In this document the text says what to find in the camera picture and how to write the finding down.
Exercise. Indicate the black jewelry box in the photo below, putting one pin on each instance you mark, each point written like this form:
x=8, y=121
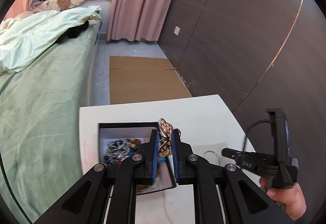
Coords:
x=118, y=141

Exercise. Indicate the pale green duvet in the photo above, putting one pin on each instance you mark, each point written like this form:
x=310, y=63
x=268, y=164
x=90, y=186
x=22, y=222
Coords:
x=24, y=39

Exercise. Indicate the green bed blanket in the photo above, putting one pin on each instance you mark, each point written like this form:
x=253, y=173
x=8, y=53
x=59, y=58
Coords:
x=39, y=125

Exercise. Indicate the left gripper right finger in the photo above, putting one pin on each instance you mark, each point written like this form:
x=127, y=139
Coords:
x=222, y=194

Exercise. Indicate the brown cardboard sheet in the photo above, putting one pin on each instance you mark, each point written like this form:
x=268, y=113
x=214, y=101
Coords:
x=142, y=79

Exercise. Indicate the gold butterfly brooch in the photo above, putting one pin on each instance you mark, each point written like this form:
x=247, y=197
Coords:
x=165, y=135

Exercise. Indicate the floral bear pillow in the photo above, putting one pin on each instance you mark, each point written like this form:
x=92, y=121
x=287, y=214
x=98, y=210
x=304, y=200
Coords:
x=57, y=5

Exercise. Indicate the right hand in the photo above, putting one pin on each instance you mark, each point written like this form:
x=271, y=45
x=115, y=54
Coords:
x=292, y=198

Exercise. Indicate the black garment on bed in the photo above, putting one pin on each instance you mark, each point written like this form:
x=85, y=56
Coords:
x=73, y=32

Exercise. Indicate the silver ring bangle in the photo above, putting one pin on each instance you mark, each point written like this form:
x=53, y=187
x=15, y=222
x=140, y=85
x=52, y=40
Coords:
x=212, y=157

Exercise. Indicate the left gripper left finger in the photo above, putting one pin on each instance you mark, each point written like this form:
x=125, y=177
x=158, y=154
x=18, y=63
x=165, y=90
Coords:
x=107, y=194

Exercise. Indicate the white wall switch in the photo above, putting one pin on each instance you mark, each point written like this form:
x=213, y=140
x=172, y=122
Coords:
x=176, y=30

